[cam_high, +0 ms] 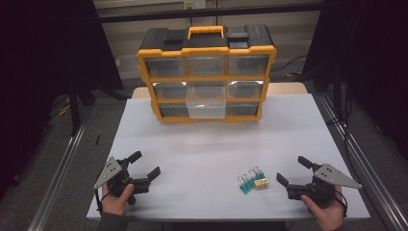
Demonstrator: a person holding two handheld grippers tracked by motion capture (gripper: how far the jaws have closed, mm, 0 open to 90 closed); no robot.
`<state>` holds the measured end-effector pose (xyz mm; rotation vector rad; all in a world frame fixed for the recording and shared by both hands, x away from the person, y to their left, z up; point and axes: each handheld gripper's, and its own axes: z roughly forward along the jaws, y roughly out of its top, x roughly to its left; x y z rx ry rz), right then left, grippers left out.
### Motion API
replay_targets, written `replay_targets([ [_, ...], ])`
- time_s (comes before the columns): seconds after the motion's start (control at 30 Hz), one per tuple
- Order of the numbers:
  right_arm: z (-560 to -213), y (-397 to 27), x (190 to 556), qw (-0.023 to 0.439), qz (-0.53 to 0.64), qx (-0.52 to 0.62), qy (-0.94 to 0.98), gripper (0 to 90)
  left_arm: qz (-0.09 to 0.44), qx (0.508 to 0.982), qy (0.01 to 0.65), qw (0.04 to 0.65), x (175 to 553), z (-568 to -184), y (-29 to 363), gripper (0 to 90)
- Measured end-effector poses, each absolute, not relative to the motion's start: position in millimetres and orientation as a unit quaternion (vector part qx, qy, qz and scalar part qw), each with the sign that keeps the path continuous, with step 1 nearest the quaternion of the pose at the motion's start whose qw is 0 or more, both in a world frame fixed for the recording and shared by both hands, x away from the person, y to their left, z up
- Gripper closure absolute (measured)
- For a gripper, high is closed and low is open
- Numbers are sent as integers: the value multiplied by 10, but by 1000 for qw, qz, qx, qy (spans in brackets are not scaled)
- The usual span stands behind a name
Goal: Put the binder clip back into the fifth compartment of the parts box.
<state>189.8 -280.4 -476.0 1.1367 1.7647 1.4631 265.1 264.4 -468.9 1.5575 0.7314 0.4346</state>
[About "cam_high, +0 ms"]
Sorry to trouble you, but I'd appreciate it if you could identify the set of closed organizer drawers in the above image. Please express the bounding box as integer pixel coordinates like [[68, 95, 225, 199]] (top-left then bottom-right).
[[144, 55, 270, 117]]

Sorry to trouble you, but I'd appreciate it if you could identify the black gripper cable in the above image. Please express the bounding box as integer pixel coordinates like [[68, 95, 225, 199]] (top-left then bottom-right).
[[93, 188, 112, 216], [333, 188, 349, 218]]

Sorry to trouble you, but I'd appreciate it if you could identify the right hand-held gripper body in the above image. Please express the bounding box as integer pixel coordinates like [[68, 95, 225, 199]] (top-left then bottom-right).
[[286, 163, 364, 207]]

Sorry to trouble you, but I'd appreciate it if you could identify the aluminium floor rail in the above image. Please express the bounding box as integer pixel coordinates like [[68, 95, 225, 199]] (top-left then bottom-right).
[[26, 120, 89, 231], [316, 91, 408, 231]]

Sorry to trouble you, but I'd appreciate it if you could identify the black floor cable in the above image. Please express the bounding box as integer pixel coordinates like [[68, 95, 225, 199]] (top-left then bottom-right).
[[269, 55, 310, 78]]

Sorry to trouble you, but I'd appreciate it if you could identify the black horizontal bar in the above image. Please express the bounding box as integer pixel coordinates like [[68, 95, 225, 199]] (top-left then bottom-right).
[[96, 2, 324, 24]]

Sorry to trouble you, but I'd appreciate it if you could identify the teal binder clip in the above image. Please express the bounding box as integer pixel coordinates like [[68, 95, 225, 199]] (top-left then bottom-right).
[[237, 173, 255, 195], [247, 166, 267, 183]]

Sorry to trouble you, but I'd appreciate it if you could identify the black cable along rail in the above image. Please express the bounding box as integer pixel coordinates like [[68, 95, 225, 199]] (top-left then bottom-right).
[[326, 92, 364, 181]]

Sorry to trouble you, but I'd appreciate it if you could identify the person's left hand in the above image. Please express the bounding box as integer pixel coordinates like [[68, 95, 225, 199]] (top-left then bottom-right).
[[101, 183, 136, 217]]

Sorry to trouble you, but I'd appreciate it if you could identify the yellow and black organizer cabinet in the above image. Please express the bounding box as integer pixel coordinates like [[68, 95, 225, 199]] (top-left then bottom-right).
[[136, 24, 278, 124]]

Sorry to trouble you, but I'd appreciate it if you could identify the black curtain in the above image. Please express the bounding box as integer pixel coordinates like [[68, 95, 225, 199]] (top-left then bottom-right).
[[0, 0, 125, 201], [302, 0, 408, 162]]

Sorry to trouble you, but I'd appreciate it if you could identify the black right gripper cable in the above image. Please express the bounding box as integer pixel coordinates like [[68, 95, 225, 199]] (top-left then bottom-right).
[[333, 188, 349, 218]]

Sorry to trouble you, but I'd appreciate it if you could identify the black stand leg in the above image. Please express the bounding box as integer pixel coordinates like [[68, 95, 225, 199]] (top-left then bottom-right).
[[67, 78, 82, 137]]

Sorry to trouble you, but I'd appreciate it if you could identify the clear plastic drawer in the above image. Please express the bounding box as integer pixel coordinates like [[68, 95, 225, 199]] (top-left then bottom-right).
[[185, 86, 227, 120]]

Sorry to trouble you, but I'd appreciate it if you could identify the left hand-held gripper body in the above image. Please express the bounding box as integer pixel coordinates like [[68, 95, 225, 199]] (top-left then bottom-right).
[[93, 156, 152, 206]]

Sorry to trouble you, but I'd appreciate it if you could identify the yellow floor cable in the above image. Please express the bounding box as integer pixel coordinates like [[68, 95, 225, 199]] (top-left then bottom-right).
[[49, 95, 72, 117]]

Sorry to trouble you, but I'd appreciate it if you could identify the person's right hand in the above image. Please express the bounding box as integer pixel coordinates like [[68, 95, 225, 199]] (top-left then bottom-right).
[[300, 185, 346, 231]]

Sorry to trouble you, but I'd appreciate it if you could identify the white wall socket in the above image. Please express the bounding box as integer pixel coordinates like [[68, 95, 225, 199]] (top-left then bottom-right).
[[183, 0, 207, 11]]

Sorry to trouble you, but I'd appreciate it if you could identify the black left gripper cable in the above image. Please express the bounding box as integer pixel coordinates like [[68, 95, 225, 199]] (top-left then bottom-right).
[[93, 188, 112, 216]]

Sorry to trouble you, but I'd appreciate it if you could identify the beige binder clip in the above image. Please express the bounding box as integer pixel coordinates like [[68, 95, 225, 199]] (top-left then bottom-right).
[[253, 177, 270, 192]]

